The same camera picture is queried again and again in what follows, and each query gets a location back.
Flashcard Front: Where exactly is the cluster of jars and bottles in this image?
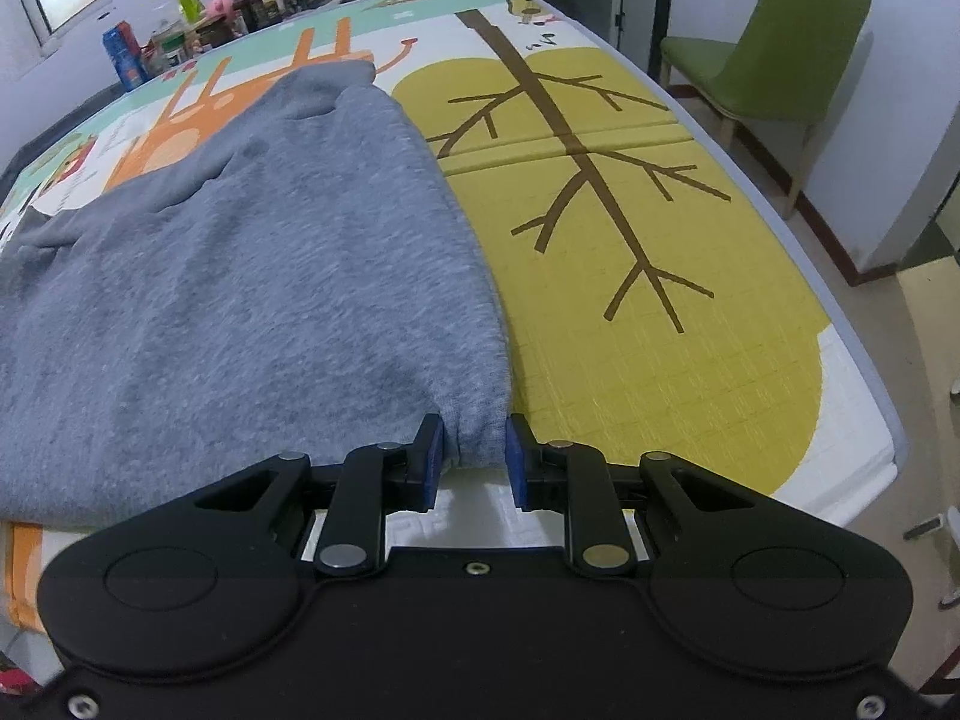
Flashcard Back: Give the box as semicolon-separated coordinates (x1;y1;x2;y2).
146;0;346;76

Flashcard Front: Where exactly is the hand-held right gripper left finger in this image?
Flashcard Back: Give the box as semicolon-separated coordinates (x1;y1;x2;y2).
180;412;446;579

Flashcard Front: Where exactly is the blue drink can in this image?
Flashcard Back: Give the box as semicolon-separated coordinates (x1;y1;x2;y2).
102;21;149;91

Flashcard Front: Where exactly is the colourful printed play mat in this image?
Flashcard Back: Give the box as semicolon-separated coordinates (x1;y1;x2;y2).
0;0;901;631

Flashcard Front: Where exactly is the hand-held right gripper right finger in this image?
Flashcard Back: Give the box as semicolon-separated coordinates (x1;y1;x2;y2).
506;412;788;579

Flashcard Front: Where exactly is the grey sweatshirt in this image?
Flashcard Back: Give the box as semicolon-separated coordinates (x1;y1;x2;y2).
0;60;515;526

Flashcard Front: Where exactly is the grey playpen fence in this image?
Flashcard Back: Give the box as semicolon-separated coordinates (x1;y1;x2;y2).
0;82;125;192

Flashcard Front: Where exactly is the green chair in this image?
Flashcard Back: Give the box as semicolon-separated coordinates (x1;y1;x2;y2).
660;0;873;220

